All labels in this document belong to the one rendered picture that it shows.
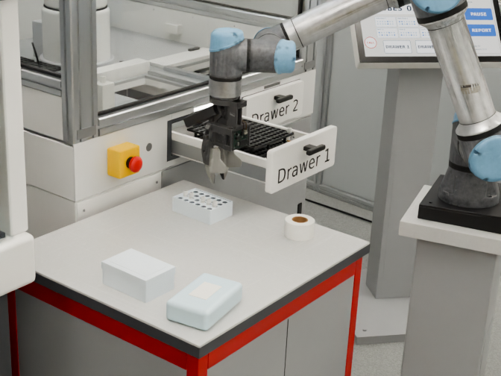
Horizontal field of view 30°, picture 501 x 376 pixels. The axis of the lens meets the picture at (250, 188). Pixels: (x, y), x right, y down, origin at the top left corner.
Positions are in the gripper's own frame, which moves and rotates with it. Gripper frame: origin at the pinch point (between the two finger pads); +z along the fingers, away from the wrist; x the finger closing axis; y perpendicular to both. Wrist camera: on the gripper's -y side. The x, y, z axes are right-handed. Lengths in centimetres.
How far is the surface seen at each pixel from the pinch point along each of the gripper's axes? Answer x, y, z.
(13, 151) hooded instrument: -58, 0, -21
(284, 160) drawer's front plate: 15.6, 8.7, -1.8
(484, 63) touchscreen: 125, 9, -7
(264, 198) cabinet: 55, -26, 30
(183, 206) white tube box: -3.9, -6.7, 8.8
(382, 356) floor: 85, 5, 88
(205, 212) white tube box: -3.9, 0.3, 8.3
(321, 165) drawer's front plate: 33.0, 8.3, 4.3
